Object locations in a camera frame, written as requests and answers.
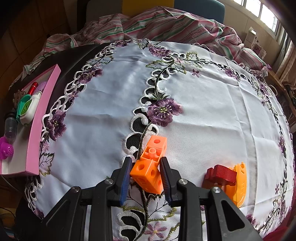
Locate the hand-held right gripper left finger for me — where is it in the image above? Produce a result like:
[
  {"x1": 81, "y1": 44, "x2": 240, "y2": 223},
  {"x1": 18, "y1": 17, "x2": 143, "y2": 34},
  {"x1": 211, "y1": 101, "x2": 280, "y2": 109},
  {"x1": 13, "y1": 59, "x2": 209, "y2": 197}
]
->
[{"x1": 42, "y1": 156, "x2": 133, "y2": 241}]

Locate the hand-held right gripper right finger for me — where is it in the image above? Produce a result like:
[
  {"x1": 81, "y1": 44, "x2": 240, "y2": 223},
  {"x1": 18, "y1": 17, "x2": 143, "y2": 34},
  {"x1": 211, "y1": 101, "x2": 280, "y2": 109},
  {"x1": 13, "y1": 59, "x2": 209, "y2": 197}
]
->
[{"x1": 159, "y1": 156, "x2": 263, "y2": 241}]

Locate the orange plastic building block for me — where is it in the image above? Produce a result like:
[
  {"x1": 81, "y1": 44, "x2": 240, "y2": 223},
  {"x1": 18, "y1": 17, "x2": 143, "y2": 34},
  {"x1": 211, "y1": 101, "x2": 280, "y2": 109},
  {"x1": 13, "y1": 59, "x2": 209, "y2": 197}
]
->
[{"x1": 130, "y1": 136, "x2": 167, "y2": 194}]

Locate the pink cardboard box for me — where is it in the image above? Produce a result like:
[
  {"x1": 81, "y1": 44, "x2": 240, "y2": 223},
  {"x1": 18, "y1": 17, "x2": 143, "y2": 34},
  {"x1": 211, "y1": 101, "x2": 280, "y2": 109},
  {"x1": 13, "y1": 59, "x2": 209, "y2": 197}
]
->
[{"x1": 0, "y1": 64, "x2": 62, "y2": 178}]

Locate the green and white toy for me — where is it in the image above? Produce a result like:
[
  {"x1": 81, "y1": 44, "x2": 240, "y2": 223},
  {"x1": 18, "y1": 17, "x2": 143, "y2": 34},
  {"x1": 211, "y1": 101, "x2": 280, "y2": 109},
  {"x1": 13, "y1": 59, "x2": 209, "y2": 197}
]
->
[{"x1": 16, "y1": 91, "x2": 43, "y2": 126}]

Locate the magenta toy strainer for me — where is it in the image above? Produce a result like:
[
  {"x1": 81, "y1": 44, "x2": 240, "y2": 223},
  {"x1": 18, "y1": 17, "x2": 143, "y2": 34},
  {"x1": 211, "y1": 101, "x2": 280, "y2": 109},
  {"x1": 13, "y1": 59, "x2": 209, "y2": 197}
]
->
[{"x1": 0, "y1": 136, "x2": 15, "y2": 160}]

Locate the red metal bottle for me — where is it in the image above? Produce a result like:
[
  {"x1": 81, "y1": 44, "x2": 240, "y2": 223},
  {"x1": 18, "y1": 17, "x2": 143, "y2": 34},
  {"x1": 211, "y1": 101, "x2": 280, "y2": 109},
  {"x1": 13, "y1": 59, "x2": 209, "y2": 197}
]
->
[{"x1": 28, "y1": 82, "x2": 40, "y2": 95}]

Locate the red wooden block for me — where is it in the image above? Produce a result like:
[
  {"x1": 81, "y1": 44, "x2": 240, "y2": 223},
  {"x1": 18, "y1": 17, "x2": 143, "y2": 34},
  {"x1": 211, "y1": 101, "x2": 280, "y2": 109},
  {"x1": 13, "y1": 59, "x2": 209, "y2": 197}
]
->
[{"x1": 202, "y1": 164, "x2": 237, "y2": 189}]

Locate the orange curved plastic piece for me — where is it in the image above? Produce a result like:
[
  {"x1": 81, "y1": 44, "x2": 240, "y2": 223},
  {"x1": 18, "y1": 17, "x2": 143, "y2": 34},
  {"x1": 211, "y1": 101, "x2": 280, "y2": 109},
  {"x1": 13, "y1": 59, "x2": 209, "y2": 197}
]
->
[{"x1": 223, "y1": 161, "x2": 247, "y2": 207}]

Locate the white embroidered floral tablecloth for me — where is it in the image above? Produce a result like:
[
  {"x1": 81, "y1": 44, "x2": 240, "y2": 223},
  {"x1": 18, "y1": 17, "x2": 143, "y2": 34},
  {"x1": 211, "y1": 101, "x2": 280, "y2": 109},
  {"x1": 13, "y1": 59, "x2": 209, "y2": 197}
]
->
[{"x1": 24, "y1": 39, "x2": 292, "y2": 241}]

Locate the small grey clear bottle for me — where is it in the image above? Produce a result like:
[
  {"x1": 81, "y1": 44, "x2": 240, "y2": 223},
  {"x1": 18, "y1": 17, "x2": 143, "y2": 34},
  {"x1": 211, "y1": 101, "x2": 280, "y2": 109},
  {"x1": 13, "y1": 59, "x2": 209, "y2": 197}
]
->
[{"x1": 4, "y1": 112, "x2": 19, "y2": 143}]

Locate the cluttered wooden desk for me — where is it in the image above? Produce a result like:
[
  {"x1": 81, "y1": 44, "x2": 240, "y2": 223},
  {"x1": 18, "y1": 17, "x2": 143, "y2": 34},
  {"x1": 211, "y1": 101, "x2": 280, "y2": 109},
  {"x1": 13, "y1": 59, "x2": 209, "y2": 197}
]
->
[{"x1": 268, "y1": 68, "x2": 296, "y2": 116}]

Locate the pink striped blanket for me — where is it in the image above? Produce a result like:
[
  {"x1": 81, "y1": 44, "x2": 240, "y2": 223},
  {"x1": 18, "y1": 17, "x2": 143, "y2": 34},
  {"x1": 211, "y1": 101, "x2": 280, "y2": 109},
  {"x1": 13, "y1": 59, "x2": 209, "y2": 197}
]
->
[{"x1": 9, "y1": 6, "x2": 270, "y2": 91}]

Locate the pink printed box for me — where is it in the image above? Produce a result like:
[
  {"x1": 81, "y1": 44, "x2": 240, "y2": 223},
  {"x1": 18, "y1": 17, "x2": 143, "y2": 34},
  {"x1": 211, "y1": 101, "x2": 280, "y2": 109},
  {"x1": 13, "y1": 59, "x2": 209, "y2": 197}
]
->
[{"x1": 253, "y1": 44, "x2": 266, "y2": 59}]

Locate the white carton box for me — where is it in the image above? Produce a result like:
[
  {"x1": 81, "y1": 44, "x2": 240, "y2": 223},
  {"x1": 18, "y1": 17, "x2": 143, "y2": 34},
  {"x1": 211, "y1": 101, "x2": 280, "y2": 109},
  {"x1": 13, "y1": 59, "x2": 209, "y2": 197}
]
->
[{"x1": 245, "y1": 27, "x2": 258, "y2": 49}]

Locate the beige curtain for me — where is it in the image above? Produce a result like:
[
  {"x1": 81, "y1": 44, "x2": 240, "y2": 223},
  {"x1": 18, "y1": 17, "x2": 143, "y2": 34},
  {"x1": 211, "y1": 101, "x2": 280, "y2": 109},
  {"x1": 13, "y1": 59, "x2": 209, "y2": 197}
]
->
[{"x1": 270, "y1": 28, "x2": 296, "y2": 84}]

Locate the colour panel headboard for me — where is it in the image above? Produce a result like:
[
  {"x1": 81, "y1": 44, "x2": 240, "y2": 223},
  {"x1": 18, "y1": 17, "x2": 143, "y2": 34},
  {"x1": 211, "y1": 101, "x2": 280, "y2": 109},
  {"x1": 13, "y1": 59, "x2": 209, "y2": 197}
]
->
[{"x1": 87, "y1": 0, "x2": 226, "y2": 24}]

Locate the window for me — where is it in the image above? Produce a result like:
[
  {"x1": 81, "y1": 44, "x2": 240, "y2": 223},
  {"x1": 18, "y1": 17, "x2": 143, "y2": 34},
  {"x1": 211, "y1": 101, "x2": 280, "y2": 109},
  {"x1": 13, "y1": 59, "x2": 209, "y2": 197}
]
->
[{"x1": 231, "y1": 0, "x2": 281, "y2": 35}]

